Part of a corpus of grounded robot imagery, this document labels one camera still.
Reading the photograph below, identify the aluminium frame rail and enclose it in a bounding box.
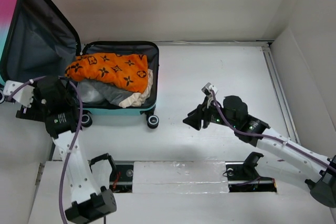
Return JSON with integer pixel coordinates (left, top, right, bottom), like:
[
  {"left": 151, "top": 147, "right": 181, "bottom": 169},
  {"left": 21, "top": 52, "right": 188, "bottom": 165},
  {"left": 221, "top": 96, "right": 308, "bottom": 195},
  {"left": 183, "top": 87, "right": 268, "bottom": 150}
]
[{"left": 262, "top": 42, "right": 300, "bottom": 144}]

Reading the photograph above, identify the teal pink suitcase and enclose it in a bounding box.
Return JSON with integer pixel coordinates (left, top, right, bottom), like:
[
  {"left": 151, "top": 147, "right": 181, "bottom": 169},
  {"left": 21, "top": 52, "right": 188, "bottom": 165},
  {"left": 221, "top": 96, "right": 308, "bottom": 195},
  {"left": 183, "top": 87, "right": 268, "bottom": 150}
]
[{"left": 1, "top": 0, "right": 159, "bottom": 129}]

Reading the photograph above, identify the grey plush blanket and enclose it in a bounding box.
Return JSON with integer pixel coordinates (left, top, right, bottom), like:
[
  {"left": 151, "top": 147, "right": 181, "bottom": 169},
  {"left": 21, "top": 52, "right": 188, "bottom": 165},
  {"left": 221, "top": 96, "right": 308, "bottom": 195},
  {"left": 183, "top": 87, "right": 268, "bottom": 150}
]
[{"left": 90, "top": 81, "right": 133, "bottom": 106}]

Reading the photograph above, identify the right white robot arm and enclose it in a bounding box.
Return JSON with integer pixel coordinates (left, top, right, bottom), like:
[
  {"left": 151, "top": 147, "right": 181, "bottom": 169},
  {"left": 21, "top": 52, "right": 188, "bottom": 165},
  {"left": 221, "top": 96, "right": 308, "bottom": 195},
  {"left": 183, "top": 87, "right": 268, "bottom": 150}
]
[{"left": 183, "top": 94, "right": 335, "bottom": 208}]

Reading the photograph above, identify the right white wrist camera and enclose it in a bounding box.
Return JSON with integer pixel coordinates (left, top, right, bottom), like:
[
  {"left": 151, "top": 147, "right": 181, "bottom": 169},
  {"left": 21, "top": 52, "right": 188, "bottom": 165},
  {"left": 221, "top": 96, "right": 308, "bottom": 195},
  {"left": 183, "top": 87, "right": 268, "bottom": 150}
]
[{"left": 202, "top": 82, "right": 218, "bottom": 95}]

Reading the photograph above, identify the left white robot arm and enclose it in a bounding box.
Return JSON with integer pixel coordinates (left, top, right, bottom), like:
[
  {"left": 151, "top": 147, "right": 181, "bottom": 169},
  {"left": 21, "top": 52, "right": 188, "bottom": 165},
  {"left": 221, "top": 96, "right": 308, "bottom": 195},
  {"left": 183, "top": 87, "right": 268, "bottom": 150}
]
[{"left": 9, "top": 76, "right": 117, "bottom": 223}]

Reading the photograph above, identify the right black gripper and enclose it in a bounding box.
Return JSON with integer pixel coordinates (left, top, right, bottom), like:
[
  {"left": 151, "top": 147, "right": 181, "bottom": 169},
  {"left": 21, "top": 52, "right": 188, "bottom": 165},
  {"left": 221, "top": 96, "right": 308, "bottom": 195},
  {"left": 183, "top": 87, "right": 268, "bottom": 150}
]
[{"left": 182, "top": 96, "right": 238, "bottom": 131}]

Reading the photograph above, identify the orange patterned plush blanket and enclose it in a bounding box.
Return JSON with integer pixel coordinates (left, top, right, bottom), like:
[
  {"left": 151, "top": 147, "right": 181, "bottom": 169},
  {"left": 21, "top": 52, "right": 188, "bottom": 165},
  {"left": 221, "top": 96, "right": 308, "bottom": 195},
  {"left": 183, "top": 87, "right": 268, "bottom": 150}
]
[{"left": 65, "top": 52, "right": 149, "bottom": 93}]

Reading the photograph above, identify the white face mask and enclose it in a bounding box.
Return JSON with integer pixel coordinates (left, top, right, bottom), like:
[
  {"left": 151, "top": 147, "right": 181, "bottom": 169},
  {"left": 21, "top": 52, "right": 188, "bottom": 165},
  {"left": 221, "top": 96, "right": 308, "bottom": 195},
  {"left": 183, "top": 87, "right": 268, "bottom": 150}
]
[{"left": 77, "top": 80, "right": 105, "bottom": 104}]

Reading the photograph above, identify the white foam cover plate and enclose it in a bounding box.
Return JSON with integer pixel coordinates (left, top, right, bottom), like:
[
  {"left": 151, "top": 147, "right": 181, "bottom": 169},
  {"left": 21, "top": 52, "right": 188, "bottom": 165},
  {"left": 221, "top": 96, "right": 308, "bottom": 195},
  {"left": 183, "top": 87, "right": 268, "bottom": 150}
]
[{"left": 132, "top": 161, "right": 229, "bottom": 194}]

